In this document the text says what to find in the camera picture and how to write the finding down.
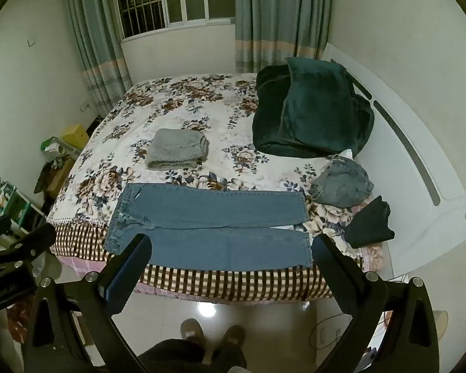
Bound black garment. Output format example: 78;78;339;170
344;195;395;249

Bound person's brown slipper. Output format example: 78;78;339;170
219;324;246;354
180;319;206;352

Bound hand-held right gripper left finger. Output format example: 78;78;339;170
23;233;153;373

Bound teal striped curtain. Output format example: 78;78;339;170
235;0;335;74
64;0;133;119

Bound thin floor cable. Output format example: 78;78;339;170
308;311;354;352

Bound crumpled grey denim pants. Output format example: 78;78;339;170
308;154;374;208

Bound dark green blanket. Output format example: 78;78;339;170
252;64;375;159

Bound person's dark trousers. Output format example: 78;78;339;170
138;338;249;373

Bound brown cardboard box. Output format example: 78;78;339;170
47;157;74;199

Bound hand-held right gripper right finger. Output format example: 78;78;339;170
311;234;440;373

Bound yellow box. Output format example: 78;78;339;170
61;124;89;150

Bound blue denim pants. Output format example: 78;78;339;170
103;182;315;269

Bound teal shelf rack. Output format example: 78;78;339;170
0;179;43;230

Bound folded grey garment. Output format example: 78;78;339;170
145;128;209;170

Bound white bed headboard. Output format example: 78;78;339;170
322;43;466;280

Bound floral bedsheet with checkered edge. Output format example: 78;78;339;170
47;73;385;302

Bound clear plastic container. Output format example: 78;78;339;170
41;137;82;164

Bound dark green pillow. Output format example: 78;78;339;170
278;58;360;152

